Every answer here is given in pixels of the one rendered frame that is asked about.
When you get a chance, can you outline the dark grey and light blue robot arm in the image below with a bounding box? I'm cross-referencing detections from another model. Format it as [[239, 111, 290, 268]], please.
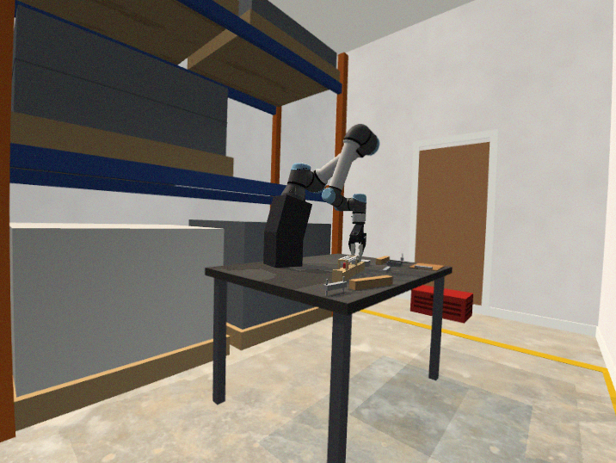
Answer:
[[281, 124, 379, 222]]

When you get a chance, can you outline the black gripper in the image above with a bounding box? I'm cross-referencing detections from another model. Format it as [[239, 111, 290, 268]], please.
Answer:
[[348, 222, 367, 262]]

